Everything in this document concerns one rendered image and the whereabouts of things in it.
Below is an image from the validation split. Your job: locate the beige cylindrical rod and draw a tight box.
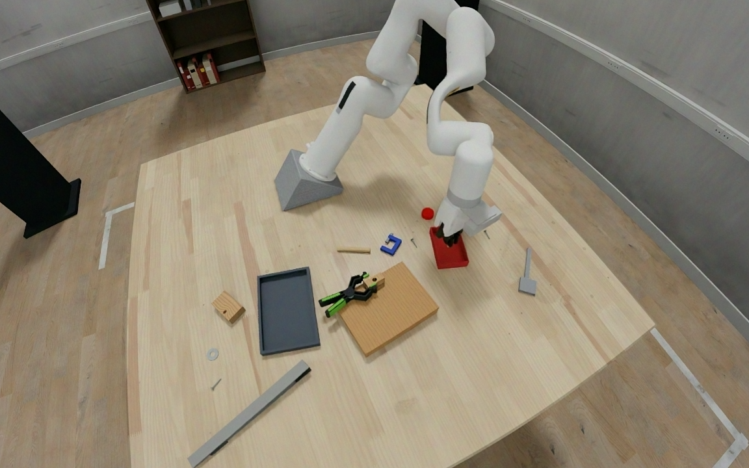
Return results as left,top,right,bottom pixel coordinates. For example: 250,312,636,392
337,246,371,253

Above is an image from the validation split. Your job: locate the red shallow tray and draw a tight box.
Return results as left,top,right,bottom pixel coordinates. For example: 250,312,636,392
429,226,469,269

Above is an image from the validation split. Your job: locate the flat wooden board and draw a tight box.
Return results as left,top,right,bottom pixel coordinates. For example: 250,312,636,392
338,261,439,357

